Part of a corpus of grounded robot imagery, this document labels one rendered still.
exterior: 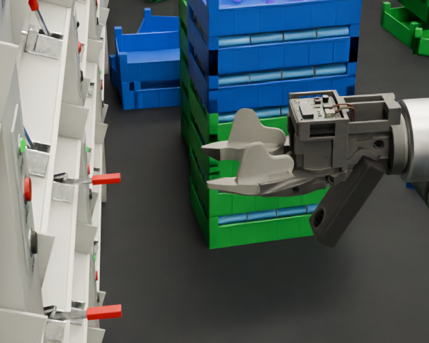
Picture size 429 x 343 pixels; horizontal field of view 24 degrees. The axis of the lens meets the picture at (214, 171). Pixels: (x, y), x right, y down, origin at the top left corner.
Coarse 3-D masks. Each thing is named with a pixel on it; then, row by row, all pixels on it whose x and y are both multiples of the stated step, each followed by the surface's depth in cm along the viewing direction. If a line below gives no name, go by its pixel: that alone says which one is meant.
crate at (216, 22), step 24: (192, 0) 196; (216, 0) 182; (264, 0) 201; (288, 0) 201; (312, 0) 186; (336, 0) 187; (360, 0) 188; (216, 24) 184; (240, 24) 185; (264, 24) 186; (288, 24) 188; (312, 24) 189; (336, 24) 190
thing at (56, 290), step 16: (64, 112) 136; (80, 112) 136; (64, 128) 137; (80, 128) 137; (64, 144) 135; (80, 144) 137; (64, 160) 132; (64, 208) 122; (48, 224) 118; (64, 224) 119; (64, 240) 116; (64, 256) 113; (48, 272) 110; (64, 272) 110; (48, 288) 107; (64, 288) 108; (48, 304) 105; (64, 304) 106; (64, 336) 101
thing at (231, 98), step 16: (192, 48) 205; (192, 64) 204; (352, 64) 195; (192, 80) 206; (208, 80) 190; (288, 80) 193; (304, 80) 194; (320, 80) 195; (336, 80) 196; (352, 80) 197; (208, 96) 191; (224, 96) 192; (240, 96) 193; (256, 96) 194; (272, 96) 194; (288, 96) 195; (304, 96) 196; (320, 96) 197; (208, 112) 193
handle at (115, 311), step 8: (120, 304) 101; (64, 312) 100; (72, 312) 100; (80, 312) 100; (88, 312) 100; (96, 312) 100; (104, 312) 100; (112, 312) 100; (120, 312) 100; (64, 320) 100; (88, 320) 100
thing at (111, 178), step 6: (66, 174) 122; (102, 174) 124; (108, 174) 123; (114, 174) 123; (66, 180) 123; (72, 180) 123; (78, 180) 123; (84, 180) 123; (90, 180) 123; (96, 180) 123; (102, 180) 123; (108, 180) 123; (114, 180) 123; (120, 180) 123
